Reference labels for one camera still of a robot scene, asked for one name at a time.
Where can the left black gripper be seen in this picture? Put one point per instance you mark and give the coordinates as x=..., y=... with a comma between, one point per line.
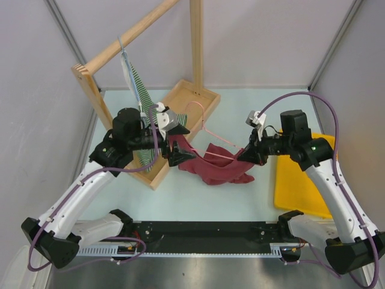
x=177, y=156

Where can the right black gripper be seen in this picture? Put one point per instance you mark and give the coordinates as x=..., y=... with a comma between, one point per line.
x=254, y=152

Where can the red tank top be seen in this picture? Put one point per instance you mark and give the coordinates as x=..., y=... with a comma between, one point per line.
x=219, y=166

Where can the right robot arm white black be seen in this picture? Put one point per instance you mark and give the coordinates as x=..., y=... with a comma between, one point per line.
x=356, y=239

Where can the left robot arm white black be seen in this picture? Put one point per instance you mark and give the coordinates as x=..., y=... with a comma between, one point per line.
x=57, y=234

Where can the blue hanger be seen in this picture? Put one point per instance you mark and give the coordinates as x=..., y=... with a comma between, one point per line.
x=130, y=81

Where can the wooden clothes rack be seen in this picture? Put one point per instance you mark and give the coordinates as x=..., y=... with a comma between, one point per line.
x=179, y=97

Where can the green striped garment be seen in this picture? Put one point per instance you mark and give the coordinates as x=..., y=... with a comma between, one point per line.
x=147, y=165

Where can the yellow plastic tray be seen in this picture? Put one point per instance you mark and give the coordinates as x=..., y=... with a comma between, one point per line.
x=295, y=191

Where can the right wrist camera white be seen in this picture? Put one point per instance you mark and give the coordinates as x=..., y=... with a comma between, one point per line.
x=256, y=119

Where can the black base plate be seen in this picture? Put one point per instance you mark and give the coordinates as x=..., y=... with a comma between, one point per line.
x=209, y=238

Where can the white cable duct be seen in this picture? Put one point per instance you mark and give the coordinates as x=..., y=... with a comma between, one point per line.
x=122, y=251

